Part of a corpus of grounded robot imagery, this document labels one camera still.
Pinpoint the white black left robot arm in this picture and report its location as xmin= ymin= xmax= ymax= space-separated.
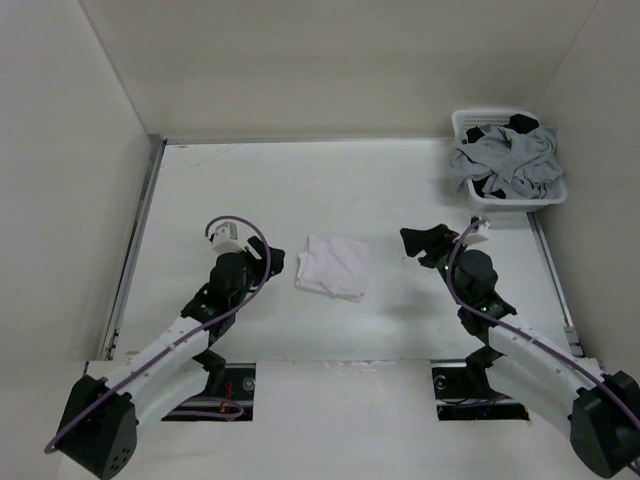
xmin=45 ymin=236 xmax=285 ymax=479

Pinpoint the white plastic laundry basket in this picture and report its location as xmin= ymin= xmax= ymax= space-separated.
xmin=448 ymin=108 xmax=568 ymax=212

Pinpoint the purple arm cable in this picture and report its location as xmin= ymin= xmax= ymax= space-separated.
xmin=44 ymin=215 xmax=274 ymax=454
xmin=446 ymin=222 xmax=640 ymax=431

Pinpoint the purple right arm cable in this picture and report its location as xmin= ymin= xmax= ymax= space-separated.
xmin=446 ymin=222 xmax=640 ymax=431

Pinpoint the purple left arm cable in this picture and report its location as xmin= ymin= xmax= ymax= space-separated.
xmin=44 ymin=215 xmax=274 ymax=454

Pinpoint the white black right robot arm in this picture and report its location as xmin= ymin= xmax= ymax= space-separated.
xmin=400 ymin=217 xmax=639 ymax=479

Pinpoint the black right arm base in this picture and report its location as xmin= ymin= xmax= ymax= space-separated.
xmin=431 ymin=347 xmax=530 ymax=421

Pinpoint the metal table edge rail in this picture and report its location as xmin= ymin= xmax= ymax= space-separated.
xmin=96 ymin=134 xmax=166 ymax=360

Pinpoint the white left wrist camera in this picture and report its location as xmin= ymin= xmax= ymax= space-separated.
xmin=207 ymin=221 xmax=260 ymax=259

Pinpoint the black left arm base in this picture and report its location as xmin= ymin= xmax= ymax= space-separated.
xmin=163 ymin=364 xmax=256 ymax=422

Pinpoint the grey tank top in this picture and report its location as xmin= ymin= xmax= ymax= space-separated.
xmin=449 ymin=126 xmax=563 ymax=200

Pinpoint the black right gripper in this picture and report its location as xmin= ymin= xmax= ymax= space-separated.
xmin=399 ymin=224 xmax=470 ymax=305

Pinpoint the white tank top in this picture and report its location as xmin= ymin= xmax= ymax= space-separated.
xmin=294 ymin=234 xmax=371 ymax=303

